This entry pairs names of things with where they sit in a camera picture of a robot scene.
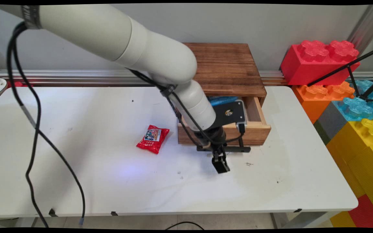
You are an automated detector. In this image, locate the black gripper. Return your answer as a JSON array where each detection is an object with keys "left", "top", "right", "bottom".
[{"left": 195, "top": 126, "right": 231, "bottom": 174}]

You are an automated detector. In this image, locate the black bar drawer handle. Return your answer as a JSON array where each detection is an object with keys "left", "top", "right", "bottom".
[{"left": 197, "top": 138, "right": 251, "bottom": 153}]

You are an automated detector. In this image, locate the light wooden drawer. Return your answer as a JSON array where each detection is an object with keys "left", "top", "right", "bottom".
[{"left": 177, "top": 95, "right": 272, "bottom": 146}]

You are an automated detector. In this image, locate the blue packet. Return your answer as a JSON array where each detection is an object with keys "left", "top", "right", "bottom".
[{"left": 206, "top": 95, "right": 239, "bottom": 106}]

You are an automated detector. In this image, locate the red snack packet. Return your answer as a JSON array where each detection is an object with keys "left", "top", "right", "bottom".
[{"left": 136, "top": 125, "right": 170, "bottom": 154}]

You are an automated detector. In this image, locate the brown wooden drawer cabinet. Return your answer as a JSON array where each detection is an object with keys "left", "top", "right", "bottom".
[{"left": 182, "top": 43, "right": 267, "bottom": 107}]

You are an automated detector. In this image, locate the orange giant toy brick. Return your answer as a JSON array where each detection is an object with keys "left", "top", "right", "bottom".
[{"left": 292, "top": 81, "right": 355, "bottom": 125}]

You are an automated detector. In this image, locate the grey giant toy brick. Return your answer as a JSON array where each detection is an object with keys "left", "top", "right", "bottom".
[{"left": 313, "top": 102, "right": 349, "bottom": 146}]

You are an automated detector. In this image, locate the red giant toy brick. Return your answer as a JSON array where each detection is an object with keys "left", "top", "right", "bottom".
[{"left": 280, "top": 40, "right": 361, "bottom": 86}]

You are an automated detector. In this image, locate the yellow giant toy brick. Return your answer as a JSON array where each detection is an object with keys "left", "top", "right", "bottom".
[{"left": 326, "top": 118, "right": 373, "bottom": 228}]

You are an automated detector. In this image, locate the translucent blue giant toy brick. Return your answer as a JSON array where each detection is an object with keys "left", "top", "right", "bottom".
[{"left": 332, "top": 79, "right": 373, "bottom": 122}]

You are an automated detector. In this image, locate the black tripod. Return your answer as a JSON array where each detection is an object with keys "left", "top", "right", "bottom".
[{"left": 306, "top": 45, "right": 373, "bottom": 103}]

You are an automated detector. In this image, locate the red corrugated giant brick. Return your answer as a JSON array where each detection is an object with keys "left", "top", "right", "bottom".
[{"left": 348, "top": 194, "right": 373, "bottom": 228}]

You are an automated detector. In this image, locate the wrist camera on black plate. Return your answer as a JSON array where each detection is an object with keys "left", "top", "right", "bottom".
[{"left": 211, "top": 100, "right": 248, "bottom": 128}]

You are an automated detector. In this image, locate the black camera cable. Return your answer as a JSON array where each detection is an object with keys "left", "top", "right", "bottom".
[{"left": 128, "top": 68, "right": 247, "bottom": 147}]

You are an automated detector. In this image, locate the black floor cable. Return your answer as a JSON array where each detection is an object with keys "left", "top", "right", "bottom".
[{"left": 165, "top": 221, "right": 205, "bottom": 230}]

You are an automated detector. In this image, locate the white table leg frame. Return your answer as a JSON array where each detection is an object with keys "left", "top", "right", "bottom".
[{"left": 270, "top": 211, "right": 339, "bottom": 229}]

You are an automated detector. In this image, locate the long black cable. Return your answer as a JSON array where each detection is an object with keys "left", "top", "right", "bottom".
[
  {"left": 7, "top": 21, "right": 49, "bottom": 228},
  {"left": 34, "top": 126, "right": 86, "bottom": 226}
]

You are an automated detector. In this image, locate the aluminium rail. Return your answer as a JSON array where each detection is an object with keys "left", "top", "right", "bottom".
[{"left": 0, "top": 69, "right": 373, "bottom": 87}]

